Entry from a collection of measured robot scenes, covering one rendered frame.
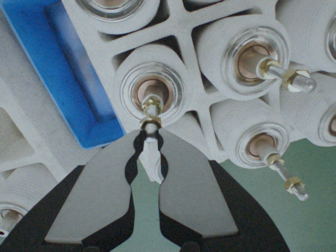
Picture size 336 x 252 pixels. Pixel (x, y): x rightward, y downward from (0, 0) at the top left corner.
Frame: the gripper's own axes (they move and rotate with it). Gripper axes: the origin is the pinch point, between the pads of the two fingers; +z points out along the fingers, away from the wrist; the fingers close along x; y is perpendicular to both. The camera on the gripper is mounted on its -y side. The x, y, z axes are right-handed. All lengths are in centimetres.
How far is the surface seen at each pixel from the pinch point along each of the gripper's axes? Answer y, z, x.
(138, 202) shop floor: 49, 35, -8
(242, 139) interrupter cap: 7.0, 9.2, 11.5
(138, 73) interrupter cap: -1.9, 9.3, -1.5
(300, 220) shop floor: 67, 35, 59
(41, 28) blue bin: -6.6, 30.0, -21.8
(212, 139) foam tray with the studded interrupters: 11.7, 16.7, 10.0
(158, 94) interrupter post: -0.2, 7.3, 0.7
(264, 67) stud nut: -3.1, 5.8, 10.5
